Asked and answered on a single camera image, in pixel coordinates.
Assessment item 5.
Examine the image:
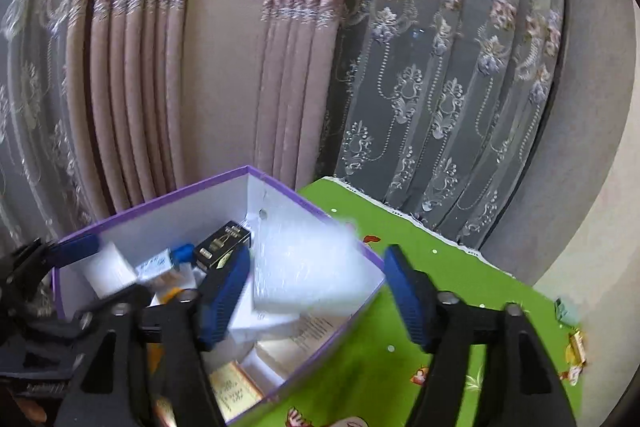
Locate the white translucent packet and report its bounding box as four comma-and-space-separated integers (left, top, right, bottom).
249, 206, 383, 319

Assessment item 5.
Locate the small blue white box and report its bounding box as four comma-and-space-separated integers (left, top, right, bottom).
135, 249, 176, 280

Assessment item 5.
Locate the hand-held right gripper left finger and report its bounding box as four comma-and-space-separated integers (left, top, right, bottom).
52, 247, 253, 427

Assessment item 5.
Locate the pink pleated curtain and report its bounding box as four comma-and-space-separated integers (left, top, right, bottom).
62, 0, 361, 220

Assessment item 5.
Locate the beige printed booklet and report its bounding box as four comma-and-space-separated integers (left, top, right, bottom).
207, 359, 266, 423

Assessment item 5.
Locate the black gold box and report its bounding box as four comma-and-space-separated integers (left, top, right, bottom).
192, 220, 252, 270

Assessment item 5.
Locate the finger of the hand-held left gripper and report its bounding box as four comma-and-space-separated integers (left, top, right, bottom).
75, 286, 151, 333
0, 234, 99, 313

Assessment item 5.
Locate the teal plastic clip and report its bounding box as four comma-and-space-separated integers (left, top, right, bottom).
554, 298, 581, 327

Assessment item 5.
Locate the white block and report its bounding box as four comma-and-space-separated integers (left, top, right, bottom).
81, 241, 138, 299

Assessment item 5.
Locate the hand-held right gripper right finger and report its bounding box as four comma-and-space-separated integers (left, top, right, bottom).
382, 244, 578, 427

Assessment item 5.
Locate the purple cardboard box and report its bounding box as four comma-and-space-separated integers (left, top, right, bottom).
51, 164, 387, 427

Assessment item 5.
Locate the green printed desktop cloth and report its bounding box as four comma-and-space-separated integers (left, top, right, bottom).
227, 177, 588, 427

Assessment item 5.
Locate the gold candy wrapper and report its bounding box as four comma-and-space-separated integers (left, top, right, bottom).
565, 329, 588, 365

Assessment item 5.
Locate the white flat box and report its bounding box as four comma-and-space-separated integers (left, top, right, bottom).
227, 292, 301, 358

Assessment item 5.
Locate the cream printed box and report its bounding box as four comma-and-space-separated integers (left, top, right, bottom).
255, 312, 346, 380

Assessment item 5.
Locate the orange white medicine box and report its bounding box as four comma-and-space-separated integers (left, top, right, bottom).
150, 269, 201, 305

